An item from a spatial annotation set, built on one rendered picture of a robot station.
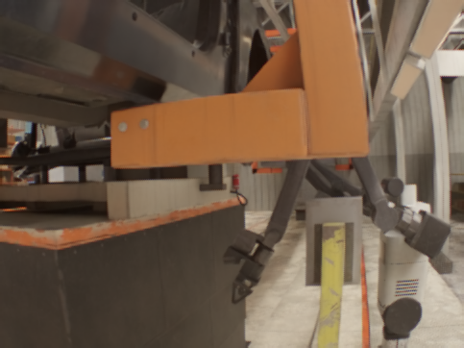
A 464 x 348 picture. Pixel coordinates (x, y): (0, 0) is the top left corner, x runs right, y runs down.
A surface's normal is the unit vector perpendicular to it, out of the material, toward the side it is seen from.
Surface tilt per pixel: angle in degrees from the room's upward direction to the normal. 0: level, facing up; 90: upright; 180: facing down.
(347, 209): 90
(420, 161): 90
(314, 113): 90
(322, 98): 90
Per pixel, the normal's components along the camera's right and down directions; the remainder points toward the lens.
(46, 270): -0.33, 0.02
